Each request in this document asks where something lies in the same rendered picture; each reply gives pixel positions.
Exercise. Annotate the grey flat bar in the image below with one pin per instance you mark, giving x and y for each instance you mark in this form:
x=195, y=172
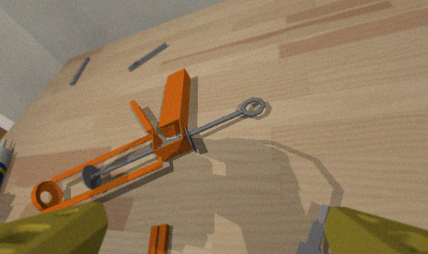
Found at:
x=148, y=56

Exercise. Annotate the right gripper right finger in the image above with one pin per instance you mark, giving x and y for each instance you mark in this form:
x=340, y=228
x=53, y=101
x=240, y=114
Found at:
x=350, y=231

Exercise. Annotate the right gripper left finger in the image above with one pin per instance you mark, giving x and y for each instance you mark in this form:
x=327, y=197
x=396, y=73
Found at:
x=78, y=229

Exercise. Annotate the grey long thin bar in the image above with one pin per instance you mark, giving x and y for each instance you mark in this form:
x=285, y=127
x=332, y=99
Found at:
x=79, y=71

